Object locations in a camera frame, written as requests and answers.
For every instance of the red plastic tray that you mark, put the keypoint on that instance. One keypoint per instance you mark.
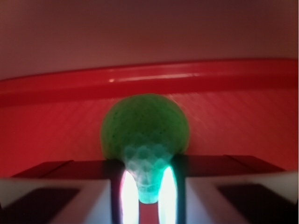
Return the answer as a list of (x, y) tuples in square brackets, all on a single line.
[(233, 107)]

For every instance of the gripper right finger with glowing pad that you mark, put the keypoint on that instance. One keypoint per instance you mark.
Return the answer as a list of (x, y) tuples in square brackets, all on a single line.
[(227, 189)]

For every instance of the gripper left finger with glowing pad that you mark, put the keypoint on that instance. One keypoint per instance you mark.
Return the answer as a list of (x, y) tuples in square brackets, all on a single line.
[(69, 192)]

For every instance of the green foam ball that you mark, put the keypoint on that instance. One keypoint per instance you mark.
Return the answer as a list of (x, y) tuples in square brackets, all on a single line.
[(145, 132)]

